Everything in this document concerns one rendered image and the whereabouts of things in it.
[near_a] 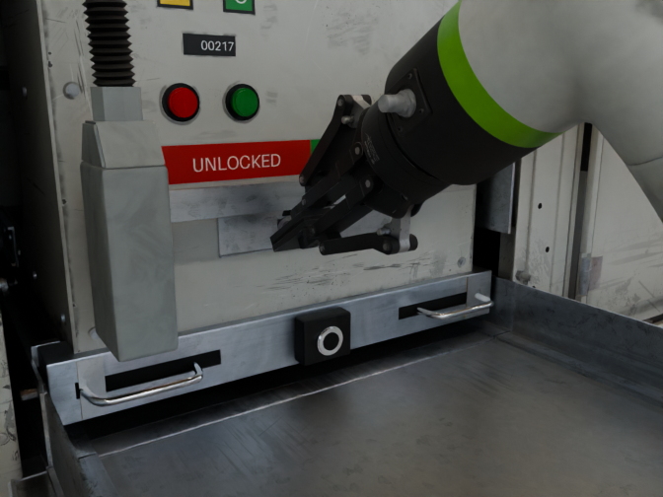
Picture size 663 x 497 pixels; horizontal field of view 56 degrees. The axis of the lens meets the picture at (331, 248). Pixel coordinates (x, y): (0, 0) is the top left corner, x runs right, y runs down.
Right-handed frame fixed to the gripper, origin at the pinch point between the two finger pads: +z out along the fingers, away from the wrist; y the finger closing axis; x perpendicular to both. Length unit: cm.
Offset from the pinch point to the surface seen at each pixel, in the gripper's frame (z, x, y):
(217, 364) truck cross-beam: 12.5, -6.1, 8.9
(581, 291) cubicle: 7.6, 44.1, 11.6
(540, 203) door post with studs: 3.4, 37.0, -0.2
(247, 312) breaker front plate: 11.3, -2.1, 4.6
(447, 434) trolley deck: -0.2, 8.8, 21.1
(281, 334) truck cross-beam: 11.7, 1.2, 7.6
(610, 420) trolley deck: -6.0, 23.5, 24.4
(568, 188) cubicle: 2.7, 42.6, -1.5
